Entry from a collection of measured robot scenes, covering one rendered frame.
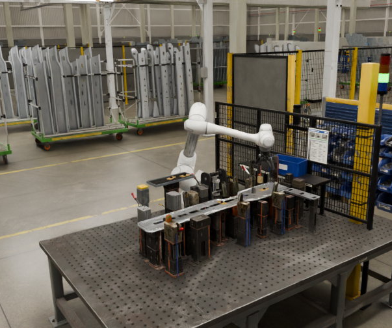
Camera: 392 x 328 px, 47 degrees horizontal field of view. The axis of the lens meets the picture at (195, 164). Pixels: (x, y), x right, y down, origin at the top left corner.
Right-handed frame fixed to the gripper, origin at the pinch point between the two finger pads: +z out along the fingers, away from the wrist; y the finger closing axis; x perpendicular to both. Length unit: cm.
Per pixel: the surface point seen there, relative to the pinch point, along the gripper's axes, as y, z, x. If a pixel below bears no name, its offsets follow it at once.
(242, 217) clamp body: 18, 20, -43
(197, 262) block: 20, 41, -87
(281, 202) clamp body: 24.9, 15.2, -6.9
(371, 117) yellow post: 53, -46, 63
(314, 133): 7, -27, 55
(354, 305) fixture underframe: 79, 90, 18
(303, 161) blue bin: 2.1, -2.2, 47.0
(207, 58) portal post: -550, -60, 397
